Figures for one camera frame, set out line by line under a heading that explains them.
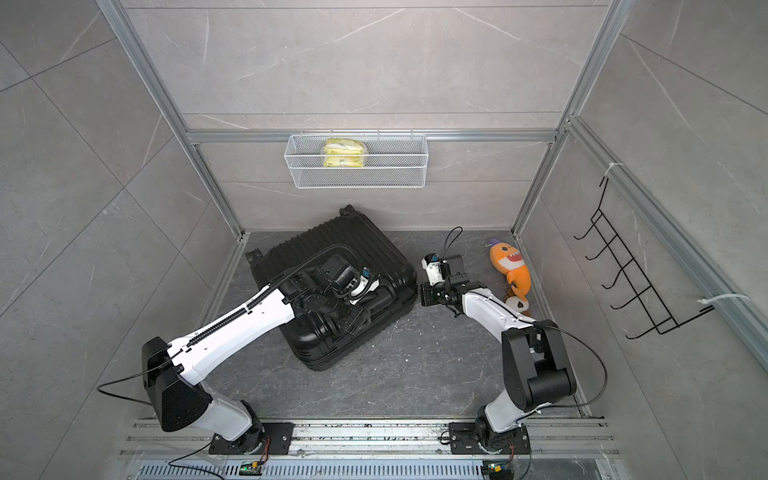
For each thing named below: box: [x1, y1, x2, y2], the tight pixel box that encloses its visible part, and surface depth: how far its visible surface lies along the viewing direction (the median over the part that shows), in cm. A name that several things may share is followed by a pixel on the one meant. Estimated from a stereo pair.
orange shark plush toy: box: [485, 239, 532, 316], surface depth 103 cm
